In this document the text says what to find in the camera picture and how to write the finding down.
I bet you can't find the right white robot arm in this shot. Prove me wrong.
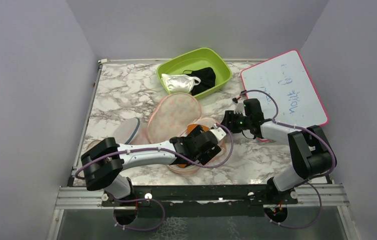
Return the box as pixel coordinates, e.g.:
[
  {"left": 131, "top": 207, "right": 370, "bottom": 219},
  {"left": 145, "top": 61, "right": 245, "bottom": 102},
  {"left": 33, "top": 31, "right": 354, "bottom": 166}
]
[{"left": 221, "top": 98, "right": 337, "bottom": 204}]

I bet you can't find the pink framed whiteboard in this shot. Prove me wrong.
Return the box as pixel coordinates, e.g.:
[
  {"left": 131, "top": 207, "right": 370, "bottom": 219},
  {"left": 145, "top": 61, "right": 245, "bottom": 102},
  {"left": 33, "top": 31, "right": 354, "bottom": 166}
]
[{"left": 240, "top": 49, "right": 329, "bottom": 127}]

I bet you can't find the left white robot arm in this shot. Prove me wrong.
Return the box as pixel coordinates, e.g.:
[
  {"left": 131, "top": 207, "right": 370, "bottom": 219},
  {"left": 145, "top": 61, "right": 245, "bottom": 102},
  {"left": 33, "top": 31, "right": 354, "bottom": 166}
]
[{"left": 75, "top": 124, "right": 228, "bottom": 206}]

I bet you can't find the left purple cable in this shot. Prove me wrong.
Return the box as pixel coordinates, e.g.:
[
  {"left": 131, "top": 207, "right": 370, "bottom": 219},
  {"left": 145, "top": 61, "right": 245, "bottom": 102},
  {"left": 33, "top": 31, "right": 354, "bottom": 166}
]
[{"left": 74, "top": 123, "right": 235, "bottom": 181}]

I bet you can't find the white mesh laundry bag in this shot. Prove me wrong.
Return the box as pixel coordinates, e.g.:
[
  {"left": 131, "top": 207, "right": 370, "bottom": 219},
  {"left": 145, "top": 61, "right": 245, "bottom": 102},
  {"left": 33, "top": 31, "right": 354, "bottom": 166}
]
[{"left": 112, "top": 117, "right": 149, "bottom": 145}]

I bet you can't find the purple cable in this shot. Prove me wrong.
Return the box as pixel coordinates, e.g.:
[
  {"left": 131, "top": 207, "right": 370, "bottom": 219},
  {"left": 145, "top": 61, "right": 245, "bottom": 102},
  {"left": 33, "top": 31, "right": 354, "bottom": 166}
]
[
  {"left": 232, "top": 89, "right": 338, "bottom": 181},
  {"left": 74, "top": 123, "right": 235, "bottom": 181}
]

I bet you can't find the white satin bra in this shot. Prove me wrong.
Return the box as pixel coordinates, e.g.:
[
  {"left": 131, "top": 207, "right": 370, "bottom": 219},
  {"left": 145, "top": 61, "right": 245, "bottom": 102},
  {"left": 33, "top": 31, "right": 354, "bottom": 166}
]
[{"left": 160, "top": 73, "right": 202, "bottom": 94}]

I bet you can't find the black bra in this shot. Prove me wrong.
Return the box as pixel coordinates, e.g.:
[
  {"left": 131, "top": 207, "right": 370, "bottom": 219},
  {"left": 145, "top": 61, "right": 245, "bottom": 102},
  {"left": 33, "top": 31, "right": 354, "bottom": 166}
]
[{"left": 183, "top": 67, "right": 216, "bottom": 96}]

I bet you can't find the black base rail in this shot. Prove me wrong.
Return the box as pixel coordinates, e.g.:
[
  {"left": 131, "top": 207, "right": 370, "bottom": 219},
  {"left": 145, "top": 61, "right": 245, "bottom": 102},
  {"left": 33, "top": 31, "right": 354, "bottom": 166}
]
[{"left": 101, "top": 184, "right": 298, "bottom": 218}]

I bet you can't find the orange bra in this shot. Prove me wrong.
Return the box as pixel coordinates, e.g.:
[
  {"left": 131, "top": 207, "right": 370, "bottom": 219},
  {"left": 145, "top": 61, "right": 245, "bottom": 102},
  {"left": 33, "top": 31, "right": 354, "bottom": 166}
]
[{"left": 176, "top": 124, "right": 213, "bottom": 168}]

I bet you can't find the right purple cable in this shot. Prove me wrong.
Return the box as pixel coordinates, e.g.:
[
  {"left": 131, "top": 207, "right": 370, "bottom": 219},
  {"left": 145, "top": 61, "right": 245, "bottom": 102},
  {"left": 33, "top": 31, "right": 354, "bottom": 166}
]
[{"left": 232, "top": 89, "right": 338, "bottom": 181}]

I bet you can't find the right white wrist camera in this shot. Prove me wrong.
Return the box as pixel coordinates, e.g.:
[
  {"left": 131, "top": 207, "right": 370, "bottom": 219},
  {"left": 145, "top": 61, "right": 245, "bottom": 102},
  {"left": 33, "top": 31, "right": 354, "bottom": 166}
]
[{"left": 234, "top": 102, "right": 245, "bottom": 116}]

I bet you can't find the beige bra cup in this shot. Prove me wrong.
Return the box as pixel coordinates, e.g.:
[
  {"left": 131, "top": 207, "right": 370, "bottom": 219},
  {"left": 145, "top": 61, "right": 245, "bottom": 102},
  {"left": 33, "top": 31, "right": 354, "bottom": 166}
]
[{"left": 84, "top": 139, "right": 101, "bottom": 153}]

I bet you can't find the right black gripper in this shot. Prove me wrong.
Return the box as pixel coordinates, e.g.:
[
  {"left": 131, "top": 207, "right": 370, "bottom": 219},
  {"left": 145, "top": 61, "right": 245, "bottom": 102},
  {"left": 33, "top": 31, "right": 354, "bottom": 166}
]
[{"left": 220, "top": 110, "right": 252, "bottom": 134}]

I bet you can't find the green plastic basin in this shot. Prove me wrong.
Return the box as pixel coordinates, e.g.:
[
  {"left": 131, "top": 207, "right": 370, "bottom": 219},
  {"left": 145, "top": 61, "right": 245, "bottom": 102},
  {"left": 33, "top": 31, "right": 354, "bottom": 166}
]
[{"left": 156, "top": 47, "right": 233, "bottom": 100}]

